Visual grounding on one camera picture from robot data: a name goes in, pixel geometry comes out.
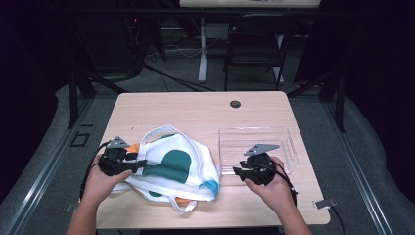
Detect white table leg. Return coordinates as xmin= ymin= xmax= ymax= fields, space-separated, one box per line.
xmin=198 ymin=17 xmax=208 ymax=83

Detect person's left hand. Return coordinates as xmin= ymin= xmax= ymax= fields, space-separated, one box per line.
xmin=81 ymin=155 xmax=133 ymax=205

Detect white floor cable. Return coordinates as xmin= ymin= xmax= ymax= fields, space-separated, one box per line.
xmin=164 ymin=38 xmax=218 ymax=59

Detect dark equipment with red light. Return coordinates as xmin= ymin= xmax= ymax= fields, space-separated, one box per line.
xmin=84 ymin=13 xmax=145 ymax=74

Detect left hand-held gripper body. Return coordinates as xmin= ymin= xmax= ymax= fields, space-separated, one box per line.
xmin=97 ymin=136 xmax=133 ymax=177

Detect white tote bag coloured patches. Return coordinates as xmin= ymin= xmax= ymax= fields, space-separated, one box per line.
xmin=112 ymin=124 xmax=222 ymax=214

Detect black floor cable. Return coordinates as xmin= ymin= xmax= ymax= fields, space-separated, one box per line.
xmin=142 ymin=63 xmax=216 ymax=92

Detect black metal stand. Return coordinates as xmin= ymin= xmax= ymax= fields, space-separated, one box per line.
xmin=287 ymin=70 xmax=346 ymax=133
xmin=67 ymin=65 xmax=128 ymax=130

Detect aluminium floor rail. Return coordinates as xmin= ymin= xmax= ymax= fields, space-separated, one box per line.
xmin=321 ymin=101 xmax=395 ymax=235
xmin=0 ymin=97 xmax=96 ymax=235

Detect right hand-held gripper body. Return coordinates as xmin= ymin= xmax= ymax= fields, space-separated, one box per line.
xmin=244 ymin=143 xmax=281 ymax=186

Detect left hand-held gripper cable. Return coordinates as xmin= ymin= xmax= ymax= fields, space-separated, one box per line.
xmin=78 ymin=140 xmax=111 ymax=202

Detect right hand-held gripper cable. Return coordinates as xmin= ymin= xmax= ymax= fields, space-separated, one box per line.
xmin=257 ymin=161 xmax=299 ymax=207

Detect hand-held gripper cable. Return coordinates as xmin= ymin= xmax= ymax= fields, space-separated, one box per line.
xmin=78 ymin=140 xmax=111 ymax=202
xmin=257 ymin=161 xmax=299 ymax=207

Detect clear acrylic tray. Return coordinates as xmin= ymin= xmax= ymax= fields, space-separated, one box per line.
xmin=217 ymin=126 xmax=300 ymax=175

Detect person's right hand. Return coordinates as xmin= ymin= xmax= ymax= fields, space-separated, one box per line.
xmin=244 ymin=157 xmax=297 ymax=213

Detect black clip cable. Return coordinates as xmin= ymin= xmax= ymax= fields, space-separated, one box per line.
xmin=329 ymin=205 xmax=346 ymax=235

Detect black chair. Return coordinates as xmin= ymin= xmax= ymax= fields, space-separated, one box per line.
xmin=223 ymin=13 xmax=297 ymax=92

